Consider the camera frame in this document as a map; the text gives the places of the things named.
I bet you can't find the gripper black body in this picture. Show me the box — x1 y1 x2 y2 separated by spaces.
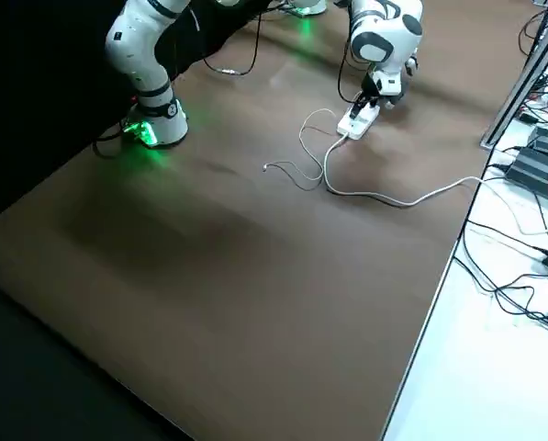
359 73 380 100

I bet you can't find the black backdrop curtain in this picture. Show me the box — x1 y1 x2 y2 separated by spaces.
0 0 274 229

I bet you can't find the black cable with silver plug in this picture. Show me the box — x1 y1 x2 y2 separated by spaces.
203 13 262 77

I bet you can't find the thick white power cord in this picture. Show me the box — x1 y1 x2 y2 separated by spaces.
322 132 486 209

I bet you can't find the white power strip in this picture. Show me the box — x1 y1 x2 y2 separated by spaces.
336 103 378 141

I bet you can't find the large dark grey power supply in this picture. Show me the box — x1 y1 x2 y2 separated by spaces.
505 145 548 207

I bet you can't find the thin white charging cable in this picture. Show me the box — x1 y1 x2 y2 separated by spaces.
260 107 348 192

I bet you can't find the aluminium camera post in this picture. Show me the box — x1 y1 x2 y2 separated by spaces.
478 0 548 149

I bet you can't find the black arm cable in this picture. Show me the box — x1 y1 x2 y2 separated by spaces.
336 27 364 105

